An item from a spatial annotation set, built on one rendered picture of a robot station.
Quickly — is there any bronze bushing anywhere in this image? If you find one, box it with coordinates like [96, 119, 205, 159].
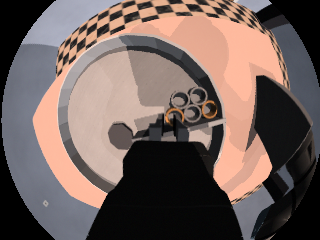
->
[165, 107, 184, 126]
[198, 100, 218, 118]

